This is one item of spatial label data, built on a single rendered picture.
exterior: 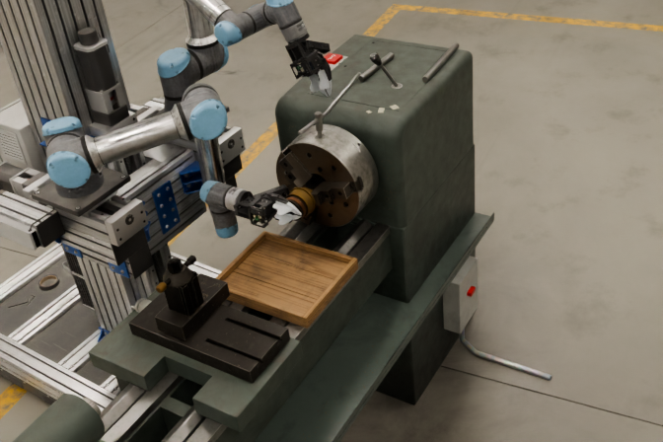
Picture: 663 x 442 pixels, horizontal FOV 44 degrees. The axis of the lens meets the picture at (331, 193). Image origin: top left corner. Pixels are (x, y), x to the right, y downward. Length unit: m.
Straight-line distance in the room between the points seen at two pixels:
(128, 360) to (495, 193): 2.55
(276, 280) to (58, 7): 1.08
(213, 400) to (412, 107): 1.10
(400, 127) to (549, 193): 1.98
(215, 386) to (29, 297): 1.85
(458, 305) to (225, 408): 1.33
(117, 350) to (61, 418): 0.48
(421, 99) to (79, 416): 1.43
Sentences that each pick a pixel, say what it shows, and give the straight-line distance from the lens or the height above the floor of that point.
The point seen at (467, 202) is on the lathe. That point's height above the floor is 0.64.
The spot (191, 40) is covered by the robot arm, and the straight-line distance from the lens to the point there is 2.93.
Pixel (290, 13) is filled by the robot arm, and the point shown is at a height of 1.59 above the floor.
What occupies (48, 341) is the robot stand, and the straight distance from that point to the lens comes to 3.68.
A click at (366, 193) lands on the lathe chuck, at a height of 1.06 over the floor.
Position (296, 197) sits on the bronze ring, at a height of 1.11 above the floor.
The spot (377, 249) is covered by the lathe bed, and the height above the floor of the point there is 0.83.
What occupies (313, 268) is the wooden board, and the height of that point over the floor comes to 0.89.
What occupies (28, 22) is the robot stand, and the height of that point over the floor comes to 1.63.
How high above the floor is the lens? 2.52
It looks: 34 degrees down
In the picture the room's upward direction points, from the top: 7 degrees counter-clockwise
